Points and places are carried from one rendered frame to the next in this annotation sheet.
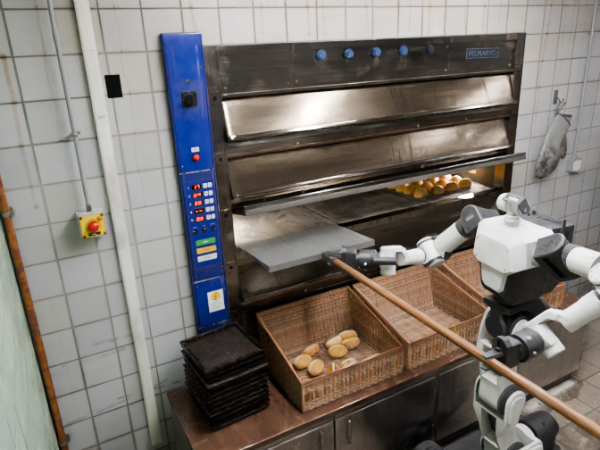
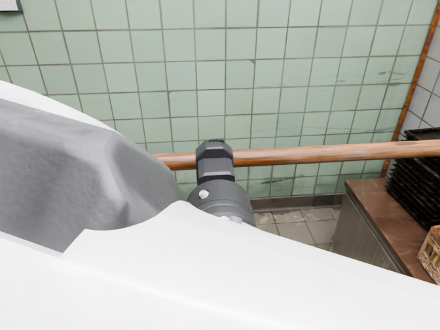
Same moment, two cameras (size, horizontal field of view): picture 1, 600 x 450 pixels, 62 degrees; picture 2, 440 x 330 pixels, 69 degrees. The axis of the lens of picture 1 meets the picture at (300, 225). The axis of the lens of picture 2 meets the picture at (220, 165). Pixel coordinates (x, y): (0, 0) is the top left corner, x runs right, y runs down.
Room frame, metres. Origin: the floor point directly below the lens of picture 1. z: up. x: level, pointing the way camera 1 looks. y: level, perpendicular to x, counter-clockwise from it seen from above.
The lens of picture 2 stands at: (1.44, -0.96, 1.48)
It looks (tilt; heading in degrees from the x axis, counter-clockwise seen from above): 33 degrees down; 112
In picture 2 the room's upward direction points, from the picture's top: straight up
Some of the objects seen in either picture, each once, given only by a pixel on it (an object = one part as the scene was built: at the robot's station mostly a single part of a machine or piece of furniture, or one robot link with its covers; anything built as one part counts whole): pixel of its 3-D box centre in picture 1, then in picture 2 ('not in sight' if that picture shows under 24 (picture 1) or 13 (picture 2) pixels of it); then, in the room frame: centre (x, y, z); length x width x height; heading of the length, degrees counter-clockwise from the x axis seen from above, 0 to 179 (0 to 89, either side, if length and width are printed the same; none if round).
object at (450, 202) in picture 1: (385, 218); not in sight; (2.64, -0.48, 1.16); 1.80 x 0.06 x 0.04; 118
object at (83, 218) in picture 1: (91, 223); not in sight; (1.88, 0.82, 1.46); 0.10 x 0.07 x 0.10; 118
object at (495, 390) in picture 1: (502, 361); not in sight; (1.81, -0.83, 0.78); 0.18 x 0.15 x 0.47; 27
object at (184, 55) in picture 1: (158, 225); not in sight; (2.95, 0.88, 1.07); 1.93 x 0.16 x 2.15; 28
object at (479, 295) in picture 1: (498, 282); not in sight; (2.67, -1.16, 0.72); 0.56 x 0.49 x 0.28; 117
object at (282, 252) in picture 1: (305, 243); not in sight; (2.24, -0.02, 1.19); 0.55 x 0.36 x 0.03; 117
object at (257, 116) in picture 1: (389, 101); not in sight; (2.62, -0.49, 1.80); 1.79 x 0.11 x 0.19; 118
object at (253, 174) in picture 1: (388, 152); not in sight; (2.62, -0.49, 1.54); 1.79 x 0.11 x 0.19; 118
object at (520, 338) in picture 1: (512, 350); (215, 196); (1.29, -0.63, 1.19); 0.12 x 0.10 x 0.13; 117
